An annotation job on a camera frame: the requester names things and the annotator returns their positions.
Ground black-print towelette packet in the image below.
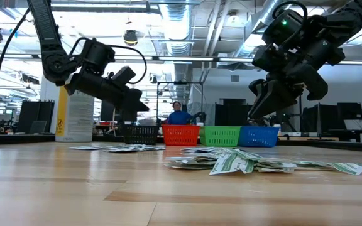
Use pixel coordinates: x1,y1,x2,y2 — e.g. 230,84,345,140
104,144,144,153
69,144,105,151
127,143,167,151

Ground grey chair back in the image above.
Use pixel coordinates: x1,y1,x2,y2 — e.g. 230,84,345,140
29,120,48,135

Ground silver ventilation duct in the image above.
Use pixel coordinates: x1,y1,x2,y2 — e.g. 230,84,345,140
158,0,195,104
231,0,297,59

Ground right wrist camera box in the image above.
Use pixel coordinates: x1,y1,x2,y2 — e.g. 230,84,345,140
251,43,283,75

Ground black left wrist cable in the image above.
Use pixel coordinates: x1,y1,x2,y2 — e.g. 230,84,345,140
69,36,148,85

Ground black workbench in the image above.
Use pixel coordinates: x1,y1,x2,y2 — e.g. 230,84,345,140
327,127,362,143

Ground black plastic basket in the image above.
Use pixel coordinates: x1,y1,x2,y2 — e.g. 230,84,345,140
123,124,160,146

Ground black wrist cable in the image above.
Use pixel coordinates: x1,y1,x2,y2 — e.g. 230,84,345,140
69,36,148,85
271,0,310,36

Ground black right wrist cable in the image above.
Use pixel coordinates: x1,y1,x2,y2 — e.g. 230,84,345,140
271,0,310,36

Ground black monitor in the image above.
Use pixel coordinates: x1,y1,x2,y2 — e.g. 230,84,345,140
100,99,138,124
300,104,338,134
336,102,362,121

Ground grey tarp curtain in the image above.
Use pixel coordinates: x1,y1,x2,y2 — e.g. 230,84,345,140
187,102,216,126

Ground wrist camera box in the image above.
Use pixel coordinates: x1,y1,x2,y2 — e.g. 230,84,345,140
111,65,137,86
251,43,283,75

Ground black partition panels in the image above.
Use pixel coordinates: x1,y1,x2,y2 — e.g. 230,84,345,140
16,99,55,135

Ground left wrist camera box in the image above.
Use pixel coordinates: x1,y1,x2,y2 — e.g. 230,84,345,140
111,65,137,86

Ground red plastic basket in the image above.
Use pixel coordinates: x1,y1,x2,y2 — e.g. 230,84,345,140
162,124,201,147

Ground green plastic basket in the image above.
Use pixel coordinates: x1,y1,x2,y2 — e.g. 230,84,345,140
199,125,242,148

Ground person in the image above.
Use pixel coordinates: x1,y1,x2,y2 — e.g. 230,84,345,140
167,100,193,126

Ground blue plastic basket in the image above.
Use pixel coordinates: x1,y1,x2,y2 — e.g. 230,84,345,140
238,125,280,148

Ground ceiling light tube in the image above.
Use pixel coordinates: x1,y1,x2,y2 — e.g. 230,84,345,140
114,56,255,62

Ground black frame stand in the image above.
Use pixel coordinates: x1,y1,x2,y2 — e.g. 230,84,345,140
155,80,205,126

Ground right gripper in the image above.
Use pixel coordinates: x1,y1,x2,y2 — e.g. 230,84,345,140
248,39,347,119

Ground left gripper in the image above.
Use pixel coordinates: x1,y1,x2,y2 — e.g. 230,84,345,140
64,69,150,122

